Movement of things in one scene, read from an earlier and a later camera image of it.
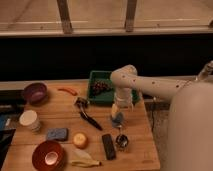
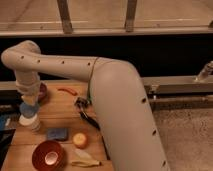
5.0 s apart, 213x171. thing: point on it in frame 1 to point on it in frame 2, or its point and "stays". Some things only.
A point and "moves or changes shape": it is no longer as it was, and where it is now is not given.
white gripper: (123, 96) to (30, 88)
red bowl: (48, 155) stays
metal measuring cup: (118, 120) moves or changes shape
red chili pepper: (68, 91) stays
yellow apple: (80, 140) stays
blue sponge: (58, 134) stays
